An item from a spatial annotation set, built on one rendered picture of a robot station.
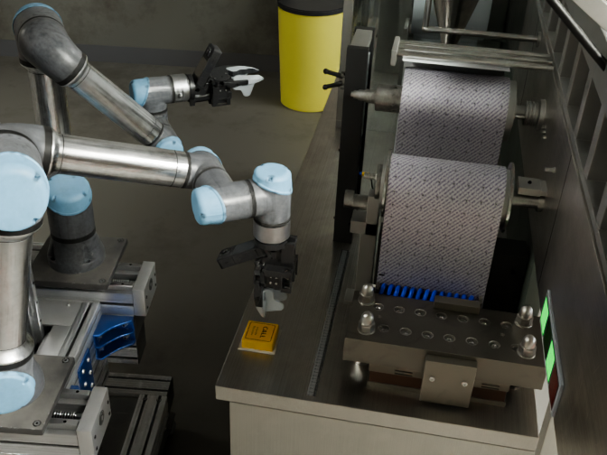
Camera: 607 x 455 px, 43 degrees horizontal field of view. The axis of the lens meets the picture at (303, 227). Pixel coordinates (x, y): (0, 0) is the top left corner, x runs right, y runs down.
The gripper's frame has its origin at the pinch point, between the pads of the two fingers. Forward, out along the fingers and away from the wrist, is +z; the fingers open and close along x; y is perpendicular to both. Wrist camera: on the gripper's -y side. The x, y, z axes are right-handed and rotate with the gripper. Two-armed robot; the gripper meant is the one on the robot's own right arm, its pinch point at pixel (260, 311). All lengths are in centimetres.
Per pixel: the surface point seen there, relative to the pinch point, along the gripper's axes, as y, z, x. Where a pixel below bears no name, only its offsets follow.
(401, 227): 27.9, -19.8, 9.7
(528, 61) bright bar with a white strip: 51, -46, 43
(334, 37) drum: -28, 49, 323
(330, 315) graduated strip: 14.0, 8.3, 12.0
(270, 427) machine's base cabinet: 6.0, 18.0, -16.0
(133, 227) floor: -100, 98, 165
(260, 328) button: -0.3, 5.9, 1.2
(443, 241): 37.0, -17.8, 9.7
